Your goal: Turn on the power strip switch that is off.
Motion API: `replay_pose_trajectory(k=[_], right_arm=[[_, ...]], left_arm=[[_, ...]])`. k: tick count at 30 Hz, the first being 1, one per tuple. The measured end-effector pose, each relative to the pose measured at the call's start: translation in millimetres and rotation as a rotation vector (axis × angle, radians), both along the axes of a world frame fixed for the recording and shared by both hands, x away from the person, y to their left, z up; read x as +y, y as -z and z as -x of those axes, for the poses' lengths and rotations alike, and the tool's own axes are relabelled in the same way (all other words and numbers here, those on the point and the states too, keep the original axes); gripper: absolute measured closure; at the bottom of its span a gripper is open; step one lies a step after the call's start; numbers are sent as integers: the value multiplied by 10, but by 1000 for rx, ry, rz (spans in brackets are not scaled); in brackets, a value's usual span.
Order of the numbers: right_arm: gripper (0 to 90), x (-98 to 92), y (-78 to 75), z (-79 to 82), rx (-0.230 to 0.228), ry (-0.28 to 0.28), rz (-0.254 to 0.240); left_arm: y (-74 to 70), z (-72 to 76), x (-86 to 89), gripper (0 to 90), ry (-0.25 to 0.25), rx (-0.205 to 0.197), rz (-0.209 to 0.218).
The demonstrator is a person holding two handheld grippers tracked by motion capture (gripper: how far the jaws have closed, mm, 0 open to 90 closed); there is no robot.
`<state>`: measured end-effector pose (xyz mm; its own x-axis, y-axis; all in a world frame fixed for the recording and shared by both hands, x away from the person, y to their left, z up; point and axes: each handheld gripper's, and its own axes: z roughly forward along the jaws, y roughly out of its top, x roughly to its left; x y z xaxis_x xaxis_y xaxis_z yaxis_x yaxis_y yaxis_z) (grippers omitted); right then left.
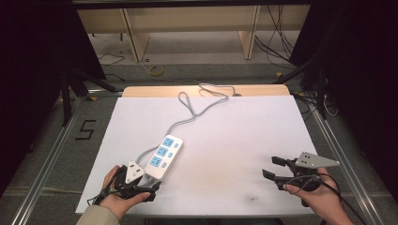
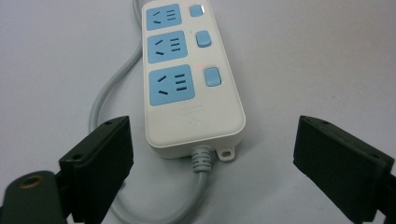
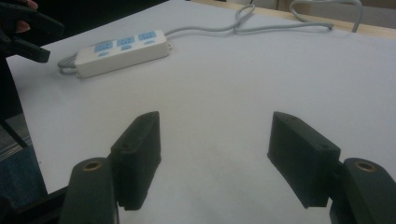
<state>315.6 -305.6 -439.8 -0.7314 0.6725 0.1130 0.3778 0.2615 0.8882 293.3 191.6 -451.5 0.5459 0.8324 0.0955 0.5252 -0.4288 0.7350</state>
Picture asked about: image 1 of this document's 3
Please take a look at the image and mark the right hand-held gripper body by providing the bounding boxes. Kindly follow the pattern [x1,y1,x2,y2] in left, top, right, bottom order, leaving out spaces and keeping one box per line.
[285,151,341,192]

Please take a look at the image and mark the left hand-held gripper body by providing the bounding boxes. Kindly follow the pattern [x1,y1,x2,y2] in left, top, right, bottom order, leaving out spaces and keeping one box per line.
[114,159,158,203]

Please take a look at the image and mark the white power strip blue sockets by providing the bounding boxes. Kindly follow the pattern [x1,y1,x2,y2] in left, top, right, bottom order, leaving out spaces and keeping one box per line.
[144,134,185,181]

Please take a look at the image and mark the person's left hand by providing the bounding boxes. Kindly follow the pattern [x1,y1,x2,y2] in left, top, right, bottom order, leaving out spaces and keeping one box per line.
[99,165,152,220]

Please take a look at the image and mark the person's right hand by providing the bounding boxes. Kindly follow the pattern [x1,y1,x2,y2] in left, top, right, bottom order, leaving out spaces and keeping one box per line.
[283,167,345,220]

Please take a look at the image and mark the white table cover sheet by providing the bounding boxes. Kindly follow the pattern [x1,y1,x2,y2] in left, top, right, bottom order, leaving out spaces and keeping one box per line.
[75,95,317,218]

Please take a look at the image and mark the black metal stand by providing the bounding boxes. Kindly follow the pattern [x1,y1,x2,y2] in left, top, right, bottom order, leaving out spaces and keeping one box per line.
[60,67,118,127]
[275,55,329,120]

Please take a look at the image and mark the yellow tape roll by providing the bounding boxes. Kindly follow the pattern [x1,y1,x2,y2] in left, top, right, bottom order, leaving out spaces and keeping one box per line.
[148,65,164,77]

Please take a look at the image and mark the black curtain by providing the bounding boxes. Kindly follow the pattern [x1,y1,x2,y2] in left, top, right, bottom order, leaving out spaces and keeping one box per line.
[0,0,107,196]
[289,0,398,192]

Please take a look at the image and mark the light wooden desk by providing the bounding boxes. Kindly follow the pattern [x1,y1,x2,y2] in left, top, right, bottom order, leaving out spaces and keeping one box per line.
[76,4,312,63]

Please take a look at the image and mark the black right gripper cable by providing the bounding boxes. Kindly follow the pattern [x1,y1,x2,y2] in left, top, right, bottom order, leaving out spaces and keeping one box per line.
[285,172,369,225]

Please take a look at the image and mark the aluminium floor rail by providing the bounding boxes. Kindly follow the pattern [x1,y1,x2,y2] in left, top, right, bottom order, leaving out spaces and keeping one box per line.
[10,96,86,225]
[308,98,387,225]

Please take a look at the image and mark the grey power strip cable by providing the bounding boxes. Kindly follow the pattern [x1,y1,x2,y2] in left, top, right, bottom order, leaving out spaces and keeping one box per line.
[134,82,237,167]

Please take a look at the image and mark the thin black floor cable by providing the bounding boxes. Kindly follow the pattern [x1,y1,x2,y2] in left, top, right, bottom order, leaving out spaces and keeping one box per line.
[97,52,127,83]

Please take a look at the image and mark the bundle of black floor cables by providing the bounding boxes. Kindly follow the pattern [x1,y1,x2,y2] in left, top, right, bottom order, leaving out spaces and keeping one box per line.
[253,4,298,69]

